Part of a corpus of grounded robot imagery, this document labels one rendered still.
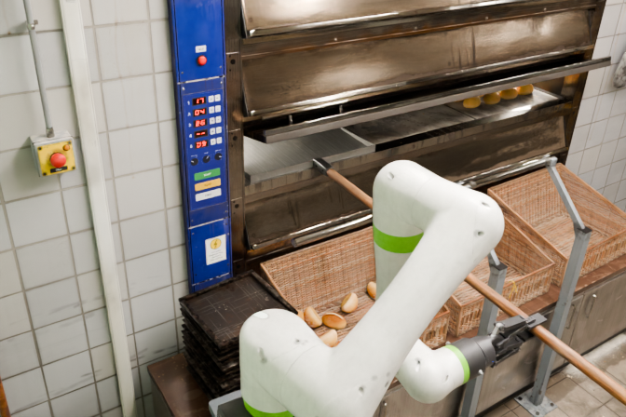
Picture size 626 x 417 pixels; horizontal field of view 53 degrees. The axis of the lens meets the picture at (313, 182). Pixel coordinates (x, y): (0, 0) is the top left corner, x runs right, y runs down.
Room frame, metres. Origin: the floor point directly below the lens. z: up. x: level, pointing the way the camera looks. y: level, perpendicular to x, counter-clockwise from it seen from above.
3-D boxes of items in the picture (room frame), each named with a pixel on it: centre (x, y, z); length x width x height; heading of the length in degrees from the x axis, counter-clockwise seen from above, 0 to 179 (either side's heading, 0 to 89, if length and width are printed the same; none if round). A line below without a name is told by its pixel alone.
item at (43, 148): (1.53, 0.71, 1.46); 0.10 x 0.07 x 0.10; 124
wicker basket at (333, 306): (1.86, -0.17, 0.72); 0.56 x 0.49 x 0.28; 124
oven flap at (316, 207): (2.40, -0.51, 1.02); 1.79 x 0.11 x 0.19; 124
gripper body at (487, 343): (1.14, -0.43, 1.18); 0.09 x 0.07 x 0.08; 123
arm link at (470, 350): (1.10, -0.37, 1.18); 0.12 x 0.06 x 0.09; 33
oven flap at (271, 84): (2.40, -0.51, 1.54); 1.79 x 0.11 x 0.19; 124
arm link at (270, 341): (0.88, 0.05, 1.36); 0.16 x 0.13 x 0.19; 44
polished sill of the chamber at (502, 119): (2.42, -0.49, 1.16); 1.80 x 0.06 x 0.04; 124
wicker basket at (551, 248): (2.53, -1.17, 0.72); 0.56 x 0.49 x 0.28; 126
